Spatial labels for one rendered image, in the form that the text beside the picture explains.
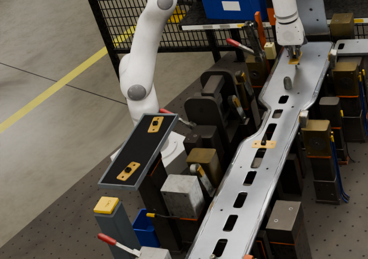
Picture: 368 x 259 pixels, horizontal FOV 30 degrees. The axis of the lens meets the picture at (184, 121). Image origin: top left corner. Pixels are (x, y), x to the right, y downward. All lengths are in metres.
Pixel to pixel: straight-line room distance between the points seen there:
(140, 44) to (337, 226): 0.96
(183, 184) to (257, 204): 0.24
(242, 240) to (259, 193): 0.20
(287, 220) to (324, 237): 0.41
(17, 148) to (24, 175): 0.34
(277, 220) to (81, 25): 4.23
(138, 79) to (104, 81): 2.55
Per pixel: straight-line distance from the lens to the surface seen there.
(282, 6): 2.57
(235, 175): 2.31
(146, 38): 2.53
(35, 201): 4.26
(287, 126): 2.46
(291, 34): 2.64
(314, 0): 2.89
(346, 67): 2.62
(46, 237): 2.85
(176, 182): 2.18
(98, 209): 2.12
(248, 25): 2.68
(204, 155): 2.30
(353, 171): 2.68
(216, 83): 2.43
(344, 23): 2.88
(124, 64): 2.67
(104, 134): 4.54
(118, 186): 2.17
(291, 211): 2.09
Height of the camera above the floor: 2.48
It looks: 34 degrees down
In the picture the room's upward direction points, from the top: 18 degrees counter-clockwise
